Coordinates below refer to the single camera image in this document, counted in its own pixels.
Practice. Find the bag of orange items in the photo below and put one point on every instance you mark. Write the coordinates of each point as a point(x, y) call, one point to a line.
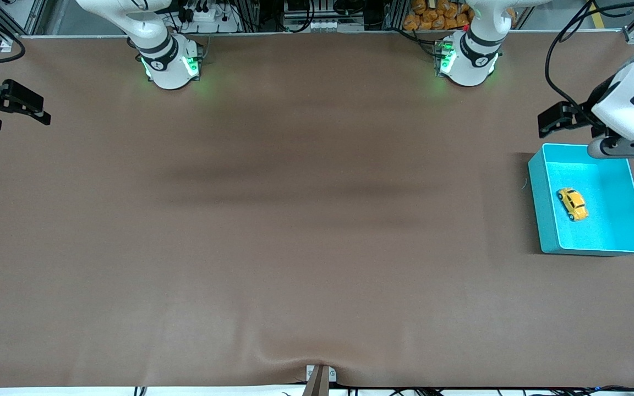
point(438, 15)

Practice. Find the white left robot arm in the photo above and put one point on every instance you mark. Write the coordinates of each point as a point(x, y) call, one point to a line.
point(468, 60)

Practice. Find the white power strip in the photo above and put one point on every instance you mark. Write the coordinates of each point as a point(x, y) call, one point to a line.
point(207, 15)

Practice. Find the grey electronics unit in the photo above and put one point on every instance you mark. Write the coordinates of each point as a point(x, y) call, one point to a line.
point(322, 16)

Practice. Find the teal plastic storage bin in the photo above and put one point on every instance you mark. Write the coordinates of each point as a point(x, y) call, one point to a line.
point(608, 220)

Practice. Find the brown table mat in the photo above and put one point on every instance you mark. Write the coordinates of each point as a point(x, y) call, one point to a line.
point(317, 264)

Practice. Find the white corner bracket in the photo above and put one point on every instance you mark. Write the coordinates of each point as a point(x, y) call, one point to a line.
point(633, 35)
point(6, 46)

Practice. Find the yellow beetle toy car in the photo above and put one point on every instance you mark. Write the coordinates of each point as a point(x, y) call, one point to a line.
point(573, 204)

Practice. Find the metal table edge bracket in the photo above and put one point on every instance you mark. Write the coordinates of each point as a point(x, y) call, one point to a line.
point(320, 378)

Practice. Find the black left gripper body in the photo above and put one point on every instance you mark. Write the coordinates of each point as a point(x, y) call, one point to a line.
point(585, 111)

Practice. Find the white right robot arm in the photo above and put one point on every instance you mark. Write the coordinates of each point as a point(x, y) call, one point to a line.
point(165, 60)

